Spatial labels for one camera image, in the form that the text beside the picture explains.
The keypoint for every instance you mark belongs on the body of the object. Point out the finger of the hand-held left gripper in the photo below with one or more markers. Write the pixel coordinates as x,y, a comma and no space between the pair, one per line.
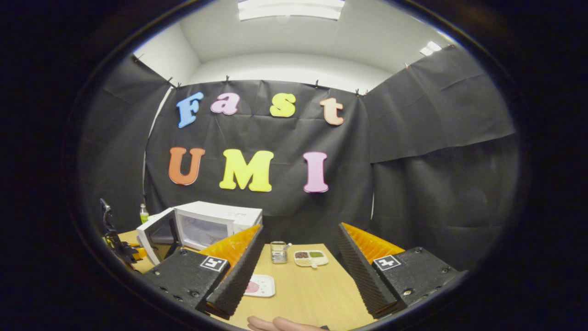
139,252

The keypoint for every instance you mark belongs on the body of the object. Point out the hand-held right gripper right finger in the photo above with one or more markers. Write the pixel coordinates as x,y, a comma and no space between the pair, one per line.
363,276

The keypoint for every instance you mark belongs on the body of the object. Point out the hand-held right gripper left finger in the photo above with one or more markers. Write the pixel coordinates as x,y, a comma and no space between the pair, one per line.
236,280

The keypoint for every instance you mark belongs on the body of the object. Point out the white plate with pink food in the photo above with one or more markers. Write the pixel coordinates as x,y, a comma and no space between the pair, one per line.
264,286

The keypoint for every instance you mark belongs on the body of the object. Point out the white microwave oven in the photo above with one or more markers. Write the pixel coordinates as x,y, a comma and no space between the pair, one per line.
216,216

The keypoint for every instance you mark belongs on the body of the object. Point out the green drink bottle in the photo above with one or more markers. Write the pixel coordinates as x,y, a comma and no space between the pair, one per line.
144,215

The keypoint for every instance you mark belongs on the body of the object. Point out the clear glass jar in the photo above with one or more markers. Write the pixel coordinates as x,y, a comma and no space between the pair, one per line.
278,253

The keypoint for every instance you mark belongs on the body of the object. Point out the divided seasoning tray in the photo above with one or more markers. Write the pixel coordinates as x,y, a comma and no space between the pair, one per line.
311,258

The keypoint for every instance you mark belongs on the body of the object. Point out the black backdrop cloth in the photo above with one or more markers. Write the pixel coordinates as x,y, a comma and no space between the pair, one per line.
436,184

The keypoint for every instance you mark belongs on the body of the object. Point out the small ceiling light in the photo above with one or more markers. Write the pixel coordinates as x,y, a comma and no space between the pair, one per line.
430,48

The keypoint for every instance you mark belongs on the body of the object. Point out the long ceiling light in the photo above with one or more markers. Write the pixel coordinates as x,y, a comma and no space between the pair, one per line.
291,9

